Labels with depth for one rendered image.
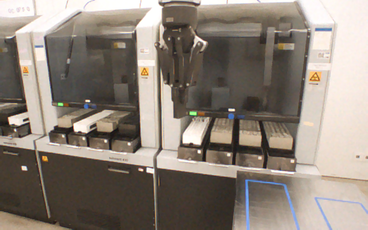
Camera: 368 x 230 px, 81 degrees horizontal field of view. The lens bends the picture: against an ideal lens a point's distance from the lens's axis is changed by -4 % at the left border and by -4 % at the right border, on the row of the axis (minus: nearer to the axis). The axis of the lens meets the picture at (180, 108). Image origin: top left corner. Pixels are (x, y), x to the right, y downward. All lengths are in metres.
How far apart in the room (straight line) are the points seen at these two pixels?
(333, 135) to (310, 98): 1.37
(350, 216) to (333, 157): 1.79
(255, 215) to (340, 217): 0.26
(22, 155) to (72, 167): 0.42
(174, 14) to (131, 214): 1.33
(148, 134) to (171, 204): 0.43
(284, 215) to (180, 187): 0.68
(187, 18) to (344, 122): 2.24
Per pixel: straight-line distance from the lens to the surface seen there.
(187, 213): 1.43
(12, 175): 2.08
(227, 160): 1.20
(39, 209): 2.07
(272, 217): 0.79
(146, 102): 1.30
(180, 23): 0.47
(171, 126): 1.29
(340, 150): 2.66
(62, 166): 1.69
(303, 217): 0.83
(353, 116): 2.58
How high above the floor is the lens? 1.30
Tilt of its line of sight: 14 degrees down
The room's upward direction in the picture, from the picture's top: straight up
